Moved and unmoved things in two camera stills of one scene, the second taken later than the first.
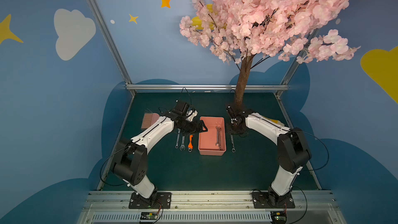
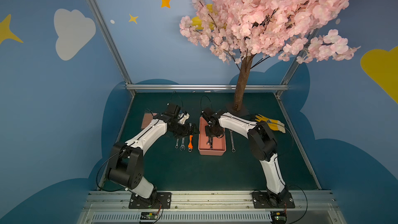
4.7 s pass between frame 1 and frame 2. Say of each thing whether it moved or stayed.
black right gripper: moved
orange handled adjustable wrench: stayed
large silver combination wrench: stayed
